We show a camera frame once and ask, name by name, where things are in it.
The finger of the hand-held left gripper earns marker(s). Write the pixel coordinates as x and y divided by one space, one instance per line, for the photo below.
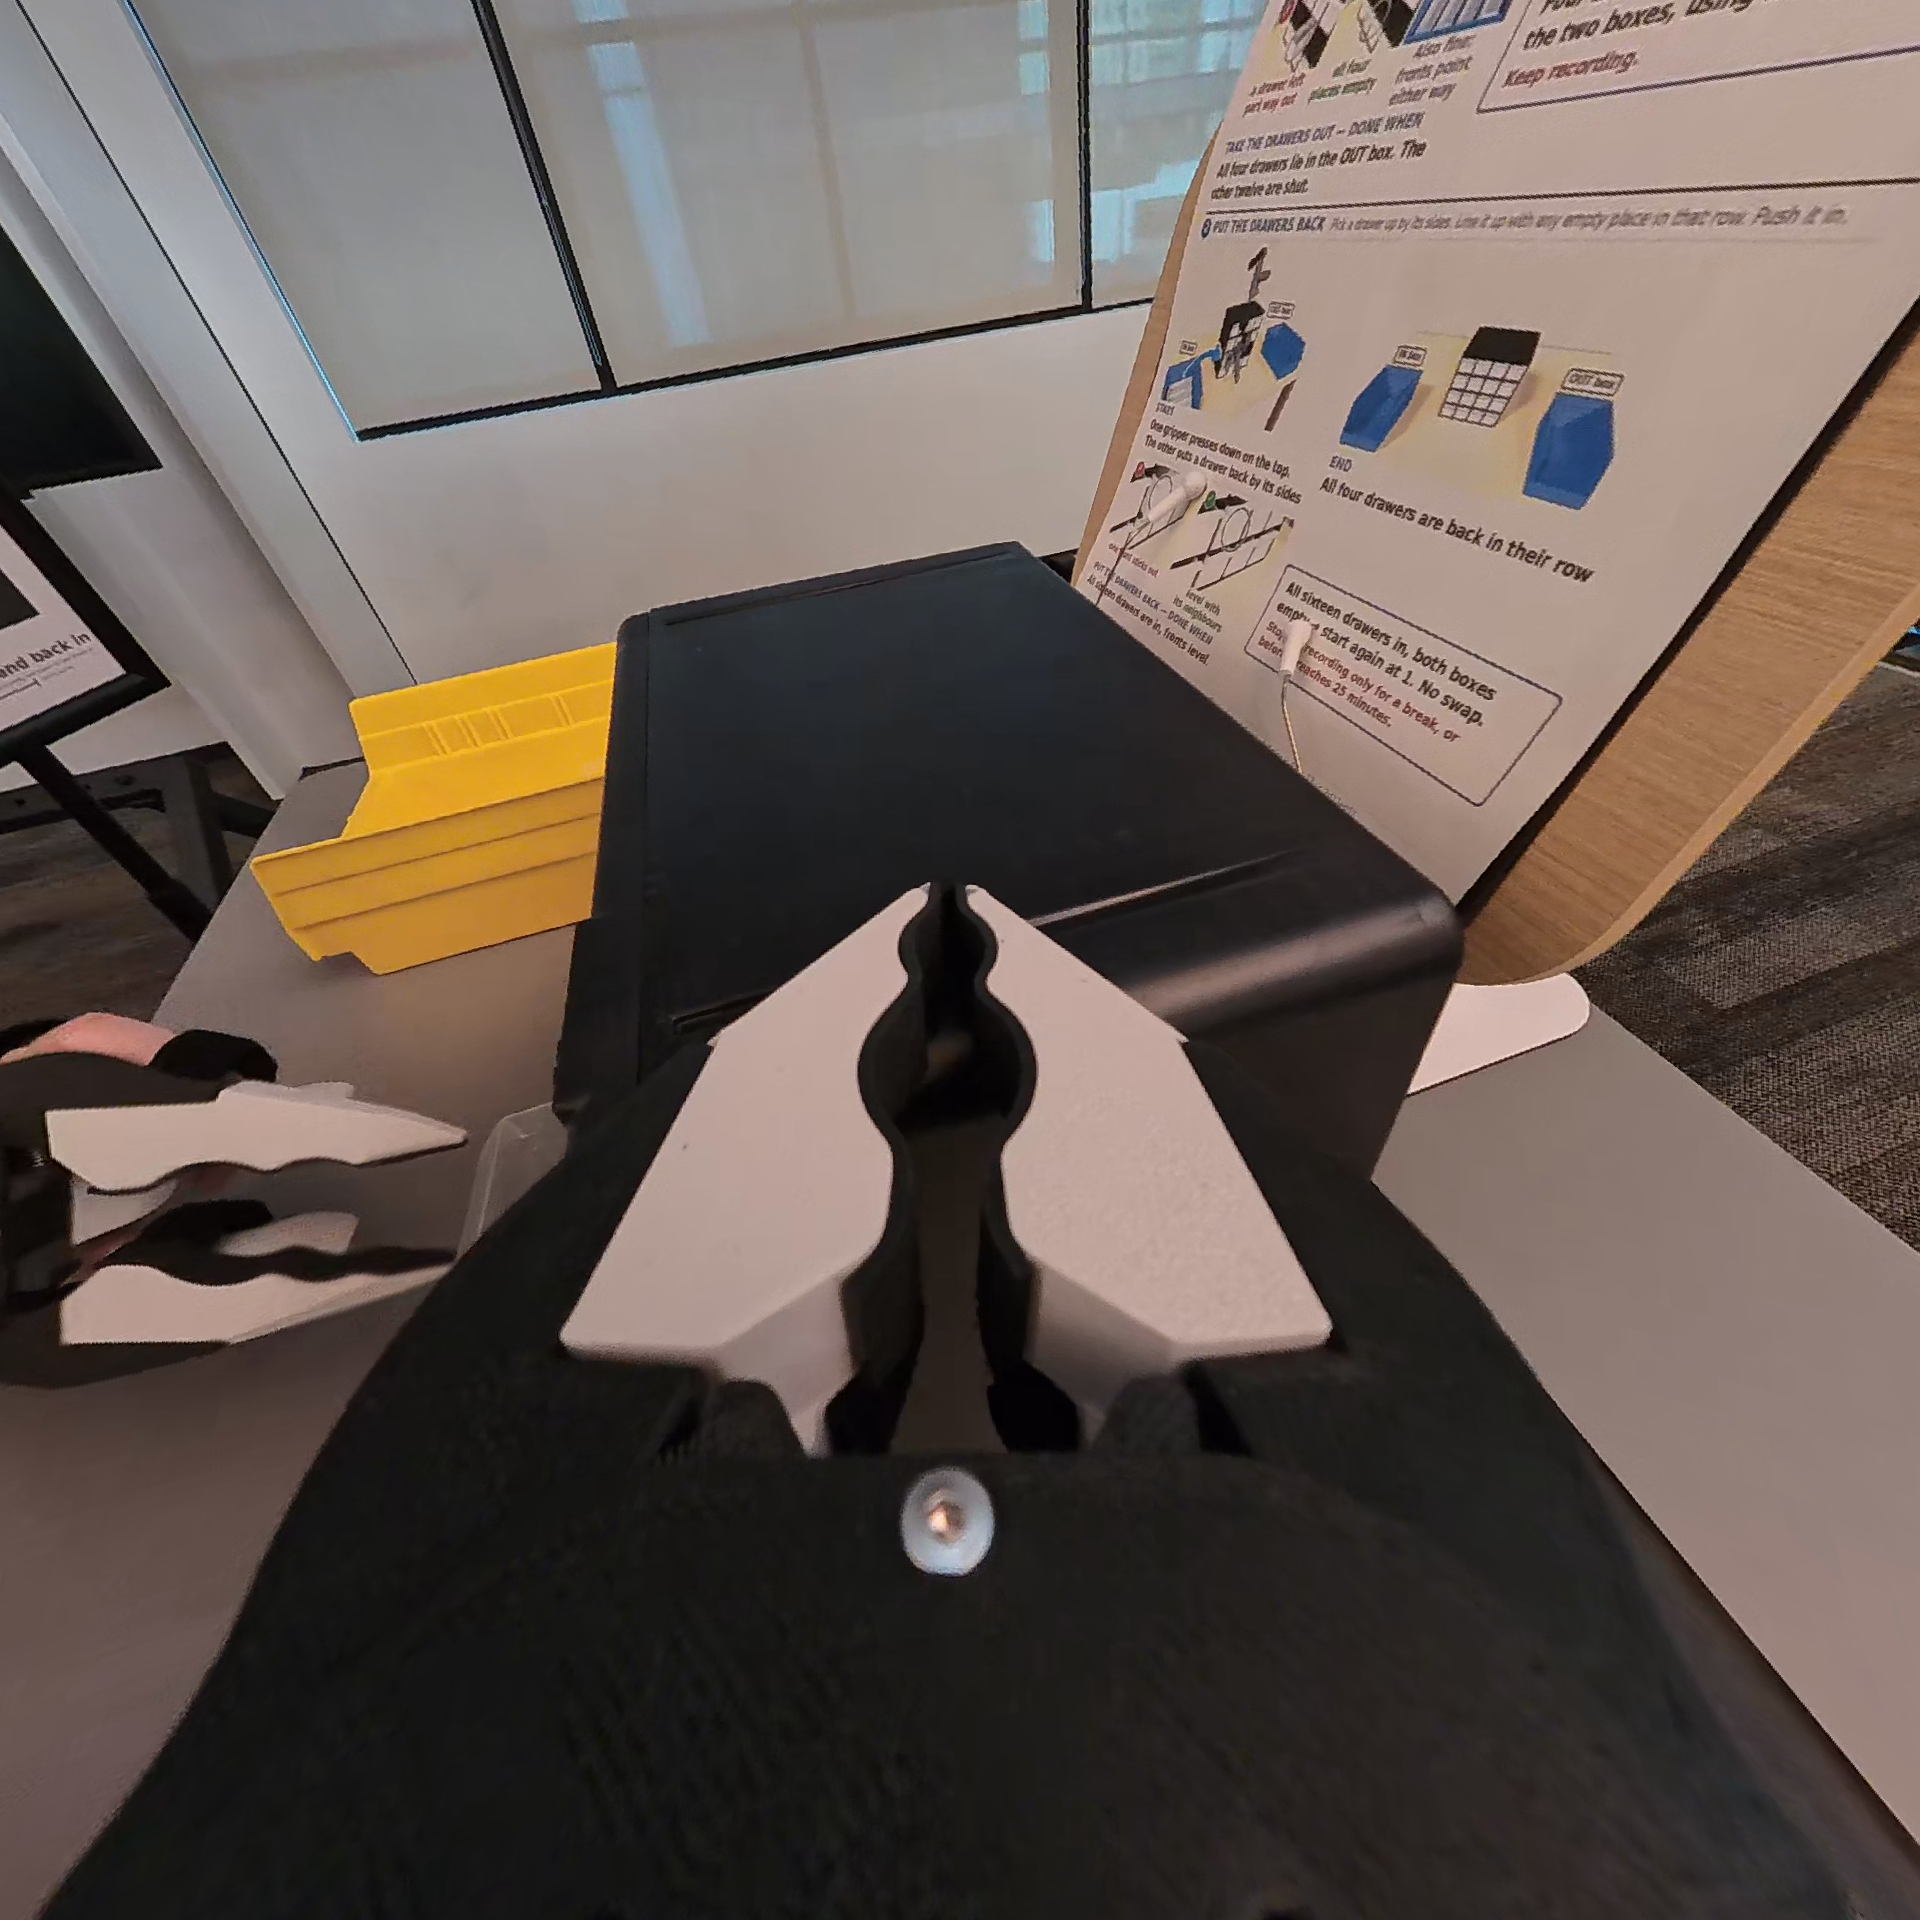
258 1127
181 1309

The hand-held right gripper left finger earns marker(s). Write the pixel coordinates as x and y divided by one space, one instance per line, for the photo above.
718 1199

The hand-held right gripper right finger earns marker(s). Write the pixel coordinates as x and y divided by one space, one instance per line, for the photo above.
1153 1199

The clear plastic drawer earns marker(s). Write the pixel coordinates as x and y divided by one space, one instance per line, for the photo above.
520 1179

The black drawer cabinet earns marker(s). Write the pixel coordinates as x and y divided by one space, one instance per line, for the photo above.
973 749

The person's left hand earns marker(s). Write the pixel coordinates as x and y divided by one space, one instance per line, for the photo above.
86 1036

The black sign stand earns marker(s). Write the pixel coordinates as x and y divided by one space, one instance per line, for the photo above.
106 841

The yellow plastic bin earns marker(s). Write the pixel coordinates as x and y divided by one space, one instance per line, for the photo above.
453 841

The black-framed white sign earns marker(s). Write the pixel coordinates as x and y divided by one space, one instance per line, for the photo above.
60 661

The wooden display board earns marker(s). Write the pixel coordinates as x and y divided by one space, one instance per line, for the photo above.
1774 673

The printed instruction poster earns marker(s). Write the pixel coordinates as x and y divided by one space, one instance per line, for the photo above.
1427 302

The white board base plate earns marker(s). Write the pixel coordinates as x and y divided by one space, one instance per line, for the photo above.
1502 1028

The dark wall screen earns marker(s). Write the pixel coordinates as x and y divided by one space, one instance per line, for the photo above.
60 392

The window with black frame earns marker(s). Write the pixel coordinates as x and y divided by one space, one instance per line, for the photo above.
752 180

